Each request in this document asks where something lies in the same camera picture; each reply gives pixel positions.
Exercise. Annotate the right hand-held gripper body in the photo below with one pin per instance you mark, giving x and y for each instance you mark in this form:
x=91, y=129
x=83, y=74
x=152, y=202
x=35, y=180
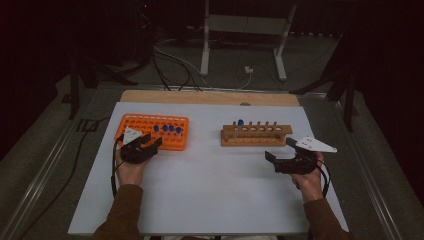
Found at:
x=296, y=165

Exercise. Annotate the white table board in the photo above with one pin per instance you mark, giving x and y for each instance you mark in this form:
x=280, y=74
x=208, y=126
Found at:
x=213, y=190

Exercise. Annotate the orange plastic tube rack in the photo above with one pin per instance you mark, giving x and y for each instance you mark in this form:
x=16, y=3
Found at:
x=166, y=140

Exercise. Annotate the metal floor rail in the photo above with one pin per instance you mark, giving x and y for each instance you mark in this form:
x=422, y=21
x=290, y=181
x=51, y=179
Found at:
x=43, y=170
x=370, y=173

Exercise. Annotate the wooden tube rack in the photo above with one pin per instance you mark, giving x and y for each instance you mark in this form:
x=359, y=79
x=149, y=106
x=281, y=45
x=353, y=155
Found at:
x=255, y=135

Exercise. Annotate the grey metal stand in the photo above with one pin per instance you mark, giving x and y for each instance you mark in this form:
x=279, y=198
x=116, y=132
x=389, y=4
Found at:
x=246, y=25

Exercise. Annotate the person's left hand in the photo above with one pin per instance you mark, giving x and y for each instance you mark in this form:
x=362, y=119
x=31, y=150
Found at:
x=130, y=175

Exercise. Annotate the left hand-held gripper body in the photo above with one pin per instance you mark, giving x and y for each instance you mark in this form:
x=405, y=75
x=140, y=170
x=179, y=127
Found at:
x=135, y=153

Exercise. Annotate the person's right hand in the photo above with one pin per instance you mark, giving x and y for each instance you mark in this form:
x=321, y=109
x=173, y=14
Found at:
x=310, y=186

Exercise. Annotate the white plug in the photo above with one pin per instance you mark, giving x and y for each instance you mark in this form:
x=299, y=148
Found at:
x=248, y=69

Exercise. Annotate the black stand legs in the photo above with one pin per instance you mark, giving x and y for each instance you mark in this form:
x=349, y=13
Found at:
x=75, y=90
x=348, y=106

